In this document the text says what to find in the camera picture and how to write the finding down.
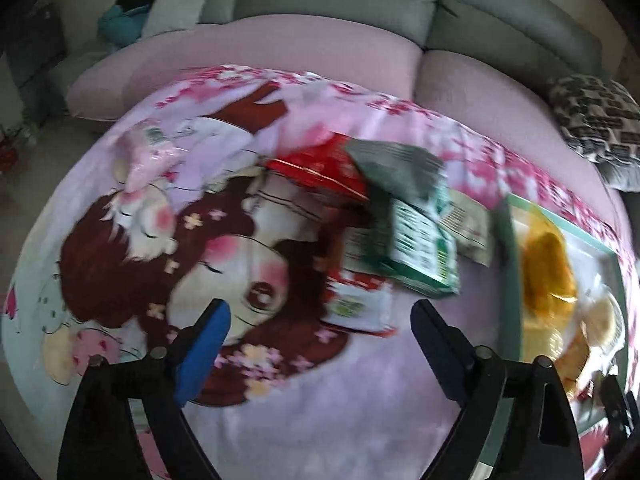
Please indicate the light grey pillow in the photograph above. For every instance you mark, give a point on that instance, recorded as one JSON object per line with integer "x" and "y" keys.
{"x": 180, "y": 0}

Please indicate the beige snack packet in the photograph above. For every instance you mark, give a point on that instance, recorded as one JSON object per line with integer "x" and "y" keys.
{"x": 470, "y": 230}

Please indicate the black white patterned pillow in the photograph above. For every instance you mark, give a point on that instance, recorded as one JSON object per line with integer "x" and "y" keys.
{"x": 595, "y": 115}

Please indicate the teal cardboard tray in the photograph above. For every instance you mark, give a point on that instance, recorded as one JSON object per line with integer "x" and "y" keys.
{"x": 505, "y": 240}

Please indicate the clear round pastry packet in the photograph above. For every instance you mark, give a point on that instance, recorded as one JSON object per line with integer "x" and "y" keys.
{"x": 550, "y": 342}

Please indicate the pink waffle seat cover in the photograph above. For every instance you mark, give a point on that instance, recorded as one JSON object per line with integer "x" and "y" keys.
{"x": 475, "y": 90}
{"x": 250, "y": 45}

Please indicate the teal cloth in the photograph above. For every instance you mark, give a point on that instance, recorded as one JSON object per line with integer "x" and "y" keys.
{"x": 120, "y": 25}

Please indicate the dark furniture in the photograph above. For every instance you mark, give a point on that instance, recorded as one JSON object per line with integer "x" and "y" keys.
{"x": 40, "y": 50}

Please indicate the dark green snack packet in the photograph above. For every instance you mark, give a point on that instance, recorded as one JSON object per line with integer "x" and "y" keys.
{"x": 395, "y": 170}

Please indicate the white red-edged snack packet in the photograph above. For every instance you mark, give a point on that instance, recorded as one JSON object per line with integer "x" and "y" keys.
{"x": 357, "y": 305}

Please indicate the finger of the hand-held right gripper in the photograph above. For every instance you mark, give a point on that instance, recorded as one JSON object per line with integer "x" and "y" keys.
{"x": 617, "y": 407}

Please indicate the red snack packet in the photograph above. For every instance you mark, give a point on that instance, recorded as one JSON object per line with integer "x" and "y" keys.
{"x": 315, "y": 165}

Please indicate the green white snack packet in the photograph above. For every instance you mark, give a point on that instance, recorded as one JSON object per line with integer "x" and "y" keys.
{"x": 425, "y": 250}

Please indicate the pink printed blanket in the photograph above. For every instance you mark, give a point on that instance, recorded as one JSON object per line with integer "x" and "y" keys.
{"x": 300, "y": 410}

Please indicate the dark grey pillow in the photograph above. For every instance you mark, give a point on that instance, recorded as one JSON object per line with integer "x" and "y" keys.
{"x": 622, "y": 175}

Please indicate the orange bread packet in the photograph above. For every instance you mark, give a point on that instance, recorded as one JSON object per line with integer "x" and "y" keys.
{"x": 547, "y": 270}

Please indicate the pink snack packet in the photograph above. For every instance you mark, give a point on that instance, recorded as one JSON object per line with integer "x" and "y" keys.
{"x": 150, "y": 160}

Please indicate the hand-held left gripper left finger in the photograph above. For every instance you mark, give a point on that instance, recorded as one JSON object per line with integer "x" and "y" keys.
{"x": 200, "y": 355}

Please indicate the pale yellow pastry packet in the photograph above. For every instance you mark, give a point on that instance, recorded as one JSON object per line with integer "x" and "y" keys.
{"x": 602, "y": 320}

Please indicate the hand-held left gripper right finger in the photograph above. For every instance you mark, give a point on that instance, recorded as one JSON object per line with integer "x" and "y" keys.
{"x": 440, "y": 355}

